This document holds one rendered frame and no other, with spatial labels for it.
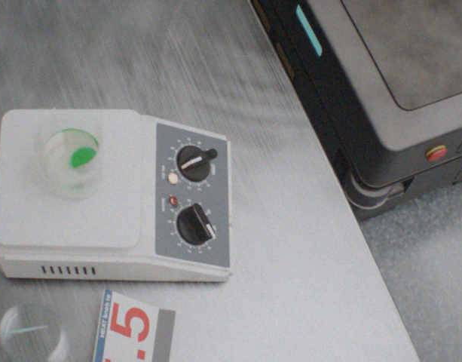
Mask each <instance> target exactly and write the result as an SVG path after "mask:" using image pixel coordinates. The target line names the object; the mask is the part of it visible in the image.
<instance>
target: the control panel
mask: <svg viewBox="0 0 462 362"><path fill-rule="evenodd" d="M188 145H193V146H197V147H199V149H201V150H202V151H203V152H205V151H207V150H209V149H211V148H213V149H215V150H216V151H217V152H218V156H217V158H215V160H212V161H211V162H210V173H209V175H208V177H207V178H206V179H203V180H201V182H198V183H196V182H191V180H189V179H187V178H185V177H184V176H183V175H182V173H180V172H179V168H178V166H177V162H176V158H177V155H178V153H179V151H181V149H183V147H185V146H188ZM171 174H175V175H176V176H177V182H176V183H172V182H171V181H170V175H171ZM155 191H156V196H155V254H157V255H160V256H165V257H169V258H174V259H182V260H186V261H192V262H199V263H204V264H209V265H213V266H218V267H222V268H230V229H229V189H228V141H226V140H221V139H218V138H215V137H212V136H208V135H206V134H202V133H196V132H194V131H189V130H184V129H182V128H177V127H172V126H169V125H165V124H160V123H157V126H156V162H155ZM171 197H175V198H176V199H177V205H176V206H172V205H171V203H170V198H171ZM194 203H198V204H199V205H200V206H201V208H202V209H203V210H204V212H205V214H206V215H207V217H208V219H209V221H210V223H211V225H212V227H213V229H215V231H216V237H215V239H212V240H211V241H209V242H207V243H204V244H200V245H192V244H189V243H187V242H186V241H184V239H183V238H182V236H181V235H180V233H179V232H178V230H177V225H176V220H177V217H178V215H179V213H181V212H182V211H183V210H184V209H186V208H187V207H190V206H191V205H193V204H194Z"/></svg>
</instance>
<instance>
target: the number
mask: <svg viewBox="0 0 462 362"><path fill-rule="evenodd" d="M153 311H154V309H153V308H148V307H145V306H143V305H139V304H136V303H135V302H132V301H130V300H127V299H123V298H121V297H118V296H113V295H112V306H111V311H110V315H109V323H108V328H107V333H106V336H107V337H106V346H105V351H104V355H103V359H102V362H147V352H148V342H149V337H150V332H151V322H152V316H153Z"/></svg>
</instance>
